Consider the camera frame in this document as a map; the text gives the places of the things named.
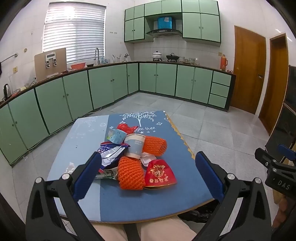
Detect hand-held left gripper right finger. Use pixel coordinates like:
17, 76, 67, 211
195, 151, 272, 241

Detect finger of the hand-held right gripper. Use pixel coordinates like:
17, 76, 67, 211
254, 147, 279, 171
278, 144, 296, 165

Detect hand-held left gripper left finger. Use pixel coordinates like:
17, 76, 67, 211
25, 151, 102, 241

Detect blue snack bag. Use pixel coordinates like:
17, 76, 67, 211
97, 142, 131, 167

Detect bin with black bag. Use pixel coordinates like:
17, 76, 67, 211
178, 204, 220, 223

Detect orange foam fruit net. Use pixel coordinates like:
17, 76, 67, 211
142, 136, 167, 156
118, 156, 146, 191

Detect light blue small carton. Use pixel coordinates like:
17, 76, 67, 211
107, 128, 126, 144

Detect red gold packet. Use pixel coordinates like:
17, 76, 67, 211
144, 159, 177, 189

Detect grey-blue paper cup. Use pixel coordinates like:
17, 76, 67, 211
125, 134, 146, 160

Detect white tissue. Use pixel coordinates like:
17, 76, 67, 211
140, 152, 156, 167

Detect person's right hand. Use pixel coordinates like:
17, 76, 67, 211
274, 197, 290, 229

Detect crumpled green white carton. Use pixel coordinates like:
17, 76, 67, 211
95, 168, 119, 180

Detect blue printed tablecloth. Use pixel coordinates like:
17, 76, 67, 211
47, 110, 214, 224

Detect red plastic bag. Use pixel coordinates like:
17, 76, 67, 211
116, 123, 139, 135

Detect plain wooden door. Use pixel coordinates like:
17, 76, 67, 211
258, 32, 289, 136

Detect person's legs in beige trousers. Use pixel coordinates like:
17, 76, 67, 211
92, 215, 197, 241

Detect green base cabinets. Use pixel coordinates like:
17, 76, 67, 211
0, 61, 236, 166

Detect brown countertop water dispenser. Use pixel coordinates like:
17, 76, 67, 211
35, 48, 67, 81

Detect group of glass jars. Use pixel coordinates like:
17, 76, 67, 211
179, 57, 200, 65

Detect metal towel bar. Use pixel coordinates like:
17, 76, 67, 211
0, 53, 18, 64

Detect white window blind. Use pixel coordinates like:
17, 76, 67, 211
42, 2, 107, 64

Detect range hood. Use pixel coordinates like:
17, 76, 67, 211
146, 29, 183, 37

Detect wooden door with handle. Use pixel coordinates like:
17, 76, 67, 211
232, 25, 266, 115

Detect green wall cabinets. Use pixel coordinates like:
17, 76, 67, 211
124, 0, 222, 48

